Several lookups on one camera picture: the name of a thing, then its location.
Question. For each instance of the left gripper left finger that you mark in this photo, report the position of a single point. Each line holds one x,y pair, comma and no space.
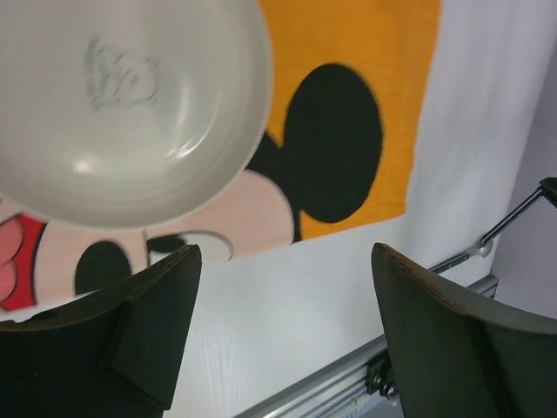
113,353

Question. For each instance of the orange Mickey Mouse placemat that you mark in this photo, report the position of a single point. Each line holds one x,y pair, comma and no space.
350,79

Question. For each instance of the aluminium mounting rail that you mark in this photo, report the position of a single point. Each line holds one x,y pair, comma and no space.
353,386

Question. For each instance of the white round plate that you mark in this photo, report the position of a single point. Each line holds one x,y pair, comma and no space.
127,114

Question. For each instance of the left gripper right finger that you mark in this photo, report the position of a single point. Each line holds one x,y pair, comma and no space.
457,353

